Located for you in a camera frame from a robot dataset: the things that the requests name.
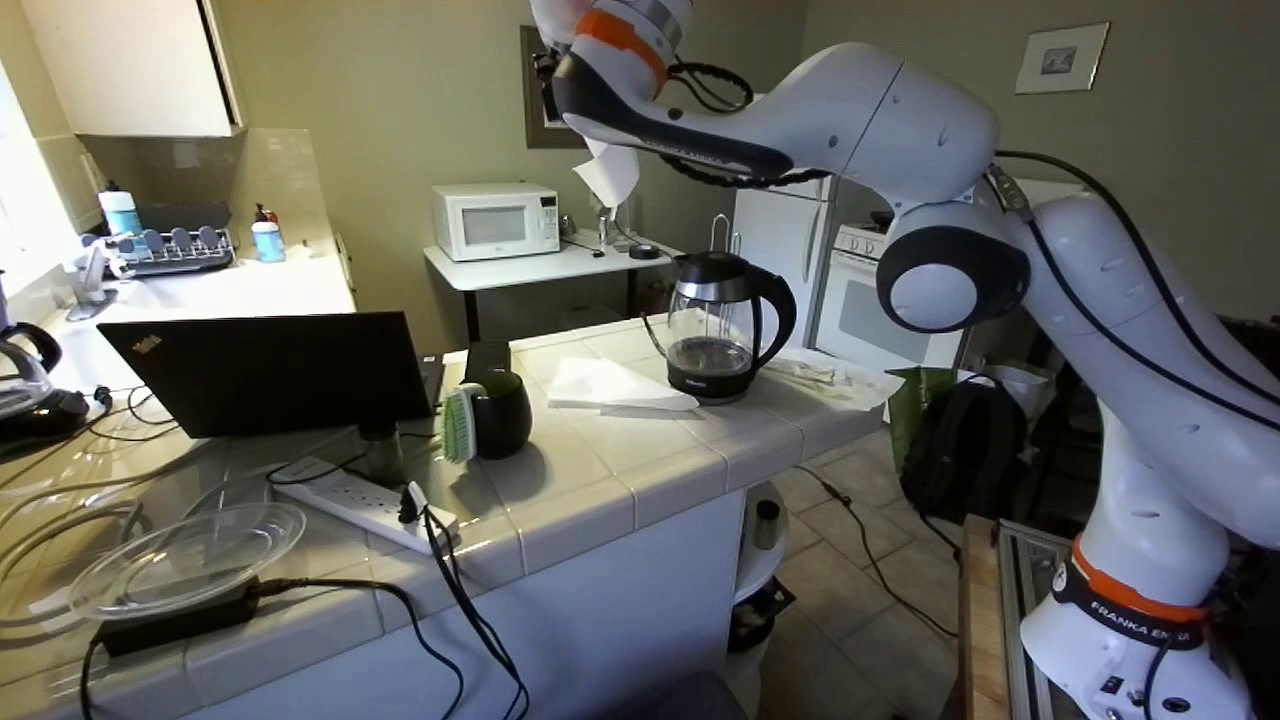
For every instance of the white paper towel roll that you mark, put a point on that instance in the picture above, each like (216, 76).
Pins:
(608, 168)

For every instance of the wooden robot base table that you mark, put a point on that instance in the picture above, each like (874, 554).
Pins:
(983, 624)

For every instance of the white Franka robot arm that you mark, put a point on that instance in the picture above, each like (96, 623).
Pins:
(1172, 403)

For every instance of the dark dish rack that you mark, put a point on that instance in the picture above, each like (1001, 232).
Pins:
(164, 255)

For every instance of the white paper napkin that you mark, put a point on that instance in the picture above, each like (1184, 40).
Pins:
(614, 385)

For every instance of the black glass electric kettle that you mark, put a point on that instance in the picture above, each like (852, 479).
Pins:
(726, 324)

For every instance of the white side table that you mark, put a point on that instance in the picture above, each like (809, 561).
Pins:
(546, 268)

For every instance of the dark mug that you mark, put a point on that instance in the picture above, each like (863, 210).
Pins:
(499, 418)

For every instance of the white refrigerator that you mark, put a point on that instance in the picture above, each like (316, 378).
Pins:
(783, 243)

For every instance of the dark shelf bottle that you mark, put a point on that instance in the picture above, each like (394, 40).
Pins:
(765, 520)

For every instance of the white microwave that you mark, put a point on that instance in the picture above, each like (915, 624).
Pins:
(493, 220)

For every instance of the white stove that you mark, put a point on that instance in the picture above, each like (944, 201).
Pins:
(852, 315)

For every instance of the green bag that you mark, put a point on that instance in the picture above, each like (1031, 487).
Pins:
(915, 403)

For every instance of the dark bottom shelf item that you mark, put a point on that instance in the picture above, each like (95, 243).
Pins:
(761, 616)

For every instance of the white power strip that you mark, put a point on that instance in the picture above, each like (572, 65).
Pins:
(347, 505)

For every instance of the black backpack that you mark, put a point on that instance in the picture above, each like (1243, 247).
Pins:
(963, 452)

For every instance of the black laptop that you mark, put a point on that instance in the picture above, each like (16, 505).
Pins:
(275, 374)

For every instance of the short light blue bottle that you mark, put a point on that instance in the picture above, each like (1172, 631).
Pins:
(270, 236)

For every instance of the clear glass plate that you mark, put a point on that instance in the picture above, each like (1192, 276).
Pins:
(184, 561)

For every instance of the black power adapter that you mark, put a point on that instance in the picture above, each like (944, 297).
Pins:
(181, 623)

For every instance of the tall blue soap bottle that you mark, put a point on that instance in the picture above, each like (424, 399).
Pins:
(122, 212)

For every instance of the black coffee maker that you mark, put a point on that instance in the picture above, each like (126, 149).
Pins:
(30, 365)

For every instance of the framed wall picture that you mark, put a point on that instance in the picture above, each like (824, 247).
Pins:
(538, 92)

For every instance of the white wall plate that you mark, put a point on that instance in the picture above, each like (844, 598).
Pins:
(1060, 56)

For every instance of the white upper wall cabinet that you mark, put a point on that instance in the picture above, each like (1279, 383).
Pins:
(126, 65)

